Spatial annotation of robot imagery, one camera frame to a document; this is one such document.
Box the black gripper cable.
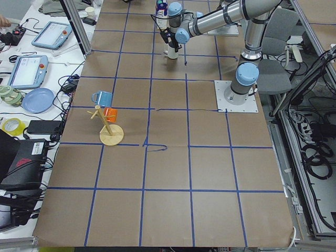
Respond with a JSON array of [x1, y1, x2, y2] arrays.
[[150, 10, 195, 34]]

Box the black electronics box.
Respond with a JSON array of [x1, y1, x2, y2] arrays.
[[1, 130, 47, 192]]

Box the grey cloth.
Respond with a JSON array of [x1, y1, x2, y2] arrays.
[[38, 0, 100, 14]]

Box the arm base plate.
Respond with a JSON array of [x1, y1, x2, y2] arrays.
[[214, 80, 258, 113], [207, 24, 239, 36]]

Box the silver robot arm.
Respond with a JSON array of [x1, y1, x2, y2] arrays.
[[161, 1, 279, 101]]

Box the teach pendant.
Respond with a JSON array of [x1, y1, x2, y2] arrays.
[[7, 55, 49, 90], [31, 22, 72, 50]]

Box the black scissors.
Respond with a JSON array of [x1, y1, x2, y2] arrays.
[[8, 55, 18, 63]]

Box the blue plate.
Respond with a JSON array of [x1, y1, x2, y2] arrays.
[[22, 88, 55, 113]]

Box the white HOME mug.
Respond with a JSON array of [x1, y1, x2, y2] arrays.
[[163, 44, 179, 59]]

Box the green tape rolls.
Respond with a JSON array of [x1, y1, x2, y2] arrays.
[[0, 86, 24, 107]]

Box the orange mug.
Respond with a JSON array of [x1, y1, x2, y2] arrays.
[[103, 107, 118, 123]]

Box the grey office chair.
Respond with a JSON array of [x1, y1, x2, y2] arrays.
[[257, 8, 299, 95]]

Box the blue milk carton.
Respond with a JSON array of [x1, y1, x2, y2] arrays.
[[155, 0, 168, 29]]

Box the far teach pendant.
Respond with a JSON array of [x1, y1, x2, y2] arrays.
[[31, 22, 72, 50]]

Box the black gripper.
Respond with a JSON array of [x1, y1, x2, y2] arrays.
[[160, 27, 182, 52]]

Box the yellow tape roll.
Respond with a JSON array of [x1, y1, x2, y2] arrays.
[[2, 118, 26, 136]]

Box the wooden mug tree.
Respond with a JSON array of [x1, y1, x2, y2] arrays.
[[88, 105, 124, 146]]

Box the paper cup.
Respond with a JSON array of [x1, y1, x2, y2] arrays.
[[85, 6, 96, 19]]

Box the near teach pendant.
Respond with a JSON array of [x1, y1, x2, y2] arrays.
[[7, 55, 49, 90]]

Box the aluminium frame post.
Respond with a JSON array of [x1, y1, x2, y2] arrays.
[[60, 0, 92, 56]]

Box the black power adapter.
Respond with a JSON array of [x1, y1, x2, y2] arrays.
[[27, 120, 61, 135]]

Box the blue mug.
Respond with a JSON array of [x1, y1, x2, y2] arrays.
[[91, 90, 113, 107]]

